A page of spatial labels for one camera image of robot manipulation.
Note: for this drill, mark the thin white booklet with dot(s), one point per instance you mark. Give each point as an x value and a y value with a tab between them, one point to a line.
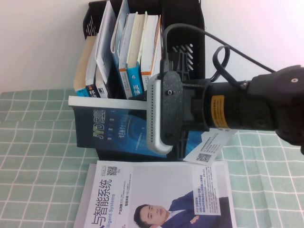
105	42

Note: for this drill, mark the magazine with suited man cover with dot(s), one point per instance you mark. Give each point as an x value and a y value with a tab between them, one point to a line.
154	185

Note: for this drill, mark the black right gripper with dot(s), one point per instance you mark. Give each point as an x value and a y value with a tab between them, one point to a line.
194	104

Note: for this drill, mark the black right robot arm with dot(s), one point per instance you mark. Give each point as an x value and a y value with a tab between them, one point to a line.
249	107

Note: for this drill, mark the white show catalogue book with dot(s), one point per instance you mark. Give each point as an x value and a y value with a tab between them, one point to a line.
99	128

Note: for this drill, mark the cyan spine book, tan pages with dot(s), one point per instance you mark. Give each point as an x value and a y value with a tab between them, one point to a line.
83	69

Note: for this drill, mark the black spine robotics book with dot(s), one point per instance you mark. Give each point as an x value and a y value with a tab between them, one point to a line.
91	91

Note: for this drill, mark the blue spine mechanism design book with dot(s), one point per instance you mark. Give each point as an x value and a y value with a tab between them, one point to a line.
135	80

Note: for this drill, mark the black plastic book holder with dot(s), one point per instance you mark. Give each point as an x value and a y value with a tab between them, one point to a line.
180	23

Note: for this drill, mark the green checked tablecloth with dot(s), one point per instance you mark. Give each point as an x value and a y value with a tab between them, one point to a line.
35	154

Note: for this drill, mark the thick white spine orange-band book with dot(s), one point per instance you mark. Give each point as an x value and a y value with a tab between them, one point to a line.
149	47

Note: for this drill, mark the thin light blue magazine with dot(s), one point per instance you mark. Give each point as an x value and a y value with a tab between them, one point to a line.
120	28

